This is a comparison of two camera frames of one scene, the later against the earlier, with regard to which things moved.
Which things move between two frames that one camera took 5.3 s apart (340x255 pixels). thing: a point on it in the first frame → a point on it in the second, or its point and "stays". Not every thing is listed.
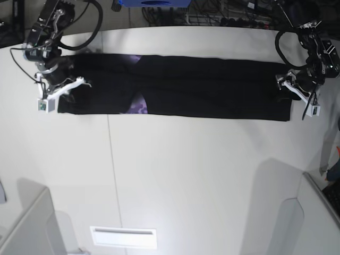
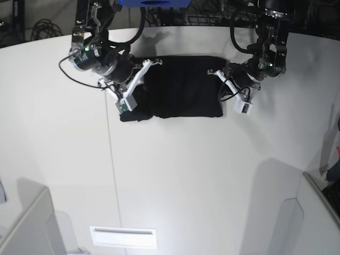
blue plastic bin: (156, 3) stays
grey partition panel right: (321, 234) stays
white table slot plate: (124, 237) stays
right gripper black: (307, 79) → (239, 73)
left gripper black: (65, 69) → (120, 70)
